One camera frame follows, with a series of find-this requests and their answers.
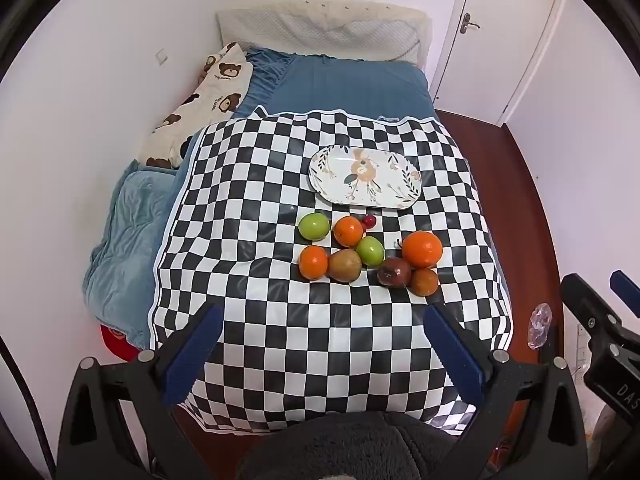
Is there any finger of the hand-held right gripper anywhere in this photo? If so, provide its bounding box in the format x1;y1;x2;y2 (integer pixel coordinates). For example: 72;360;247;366
610;269;640;319
560;273;624;357

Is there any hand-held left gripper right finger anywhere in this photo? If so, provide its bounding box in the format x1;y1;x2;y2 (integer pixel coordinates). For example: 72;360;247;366
424;303;592;480

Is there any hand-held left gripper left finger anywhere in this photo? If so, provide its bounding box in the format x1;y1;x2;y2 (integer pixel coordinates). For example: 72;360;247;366
56;302;226;480

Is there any brownish orange round fruit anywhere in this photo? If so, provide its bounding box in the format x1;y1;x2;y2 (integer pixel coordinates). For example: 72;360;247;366
409;268;440;296

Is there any dark red apple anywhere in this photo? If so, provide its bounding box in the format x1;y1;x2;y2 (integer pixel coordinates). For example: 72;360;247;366
377;257;412;288

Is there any large orange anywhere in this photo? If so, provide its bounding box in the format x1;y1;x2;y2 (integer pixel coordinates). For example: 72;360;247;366
401;231;444;268

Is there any green apple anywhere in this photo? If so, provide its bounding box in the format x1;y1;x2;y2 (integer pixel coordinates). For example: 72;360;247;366
356;236;385;267
298;212;331;241

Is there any small tangerine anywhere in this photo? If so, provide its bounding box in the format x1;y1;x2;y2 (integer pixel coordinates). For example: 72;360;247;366
299;245;329;281
333;215;365;247

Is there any oval floral plate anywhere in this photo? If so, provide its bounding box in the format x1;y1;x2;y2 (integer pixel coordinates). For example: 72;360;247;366
308;145;422;209

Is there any clear plastic bag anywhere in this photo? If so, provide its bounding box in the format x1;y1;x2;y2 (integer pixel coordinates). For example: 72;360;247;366
527;303;552;350

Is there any red cloth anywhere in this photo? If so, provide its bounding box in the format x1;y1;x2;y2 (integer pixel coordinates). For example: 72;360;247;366
100;324;138;362

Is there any black white checkered cloth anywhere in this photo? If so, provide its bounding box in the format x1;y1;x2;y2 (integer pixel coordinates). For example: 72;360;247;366
149;109;516;436

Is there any blue blanket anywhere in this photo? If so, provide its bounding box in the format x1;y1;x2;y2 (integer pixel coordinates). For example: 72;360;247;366
82;135;201;351

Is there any grey fleece clothing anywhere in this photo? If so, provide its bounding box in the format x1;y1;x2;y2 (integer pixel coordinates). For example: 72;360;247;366
239;410;463;480

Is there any bear print pillow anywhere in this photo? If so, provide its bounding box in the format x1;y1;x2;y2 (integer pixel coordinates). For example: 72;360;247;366
139;42;254;169

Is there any white door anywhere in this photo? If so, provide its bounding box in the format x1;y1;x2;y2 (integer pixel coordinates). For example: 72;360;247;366
430;0;561;128

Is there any blue bed sheet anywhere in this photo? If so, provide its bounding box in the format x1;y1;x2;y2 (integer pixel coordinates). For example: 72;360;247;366
232;47;436;123

